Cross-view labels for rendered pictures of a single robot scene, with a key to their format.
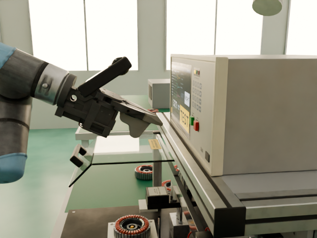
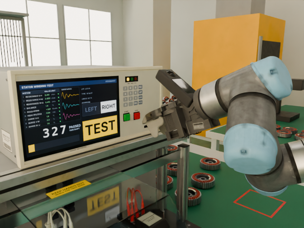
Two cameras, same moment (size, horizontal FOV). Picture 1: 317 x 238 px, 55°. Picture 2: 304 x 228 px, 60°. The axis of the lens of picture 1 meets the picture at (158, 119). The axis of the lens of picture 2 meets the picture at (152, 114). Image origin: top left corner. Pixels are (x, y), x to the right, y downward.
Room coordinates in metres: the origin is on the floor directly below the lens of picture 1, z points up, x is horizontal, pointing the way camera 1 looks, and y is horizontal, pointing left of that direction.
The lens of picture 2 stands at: (1.02, 0.54, 1.34)
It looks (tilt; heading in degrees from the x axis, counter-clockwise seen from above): 12 degrees down; 232
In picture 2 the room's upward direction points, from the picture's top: straight up
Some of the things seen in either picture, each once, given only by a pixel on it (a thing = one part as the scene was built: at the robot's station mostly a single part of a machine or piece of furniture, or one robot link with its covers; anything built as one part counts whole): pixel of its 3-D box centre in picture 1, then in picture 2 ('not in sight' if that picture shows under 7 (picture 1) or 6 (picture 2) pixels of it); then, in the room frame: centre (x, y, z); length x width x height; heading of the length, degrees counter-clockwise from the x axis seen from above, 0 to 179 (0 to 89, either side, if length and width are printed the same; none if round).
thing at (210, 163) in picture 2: not in sight; (210, 163); (-0.08, -0.35, 0.77); 0.11 x 0.11 x 0.04
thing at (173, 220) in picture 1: (179, 226); not in sight; (0.84, -0.06, 0.80); 0.07 x 0.05 x 0.06; 7
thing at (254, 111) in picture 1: (263, 97); (68, 99); (0.73, -0.26, 1.22); 0.44 x 0.39 x 0.20; 7
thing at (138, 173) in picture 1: (146, 172); not in sight; (1.34, 0.06, 0.77); 0.11 x 0.11 x 0.04
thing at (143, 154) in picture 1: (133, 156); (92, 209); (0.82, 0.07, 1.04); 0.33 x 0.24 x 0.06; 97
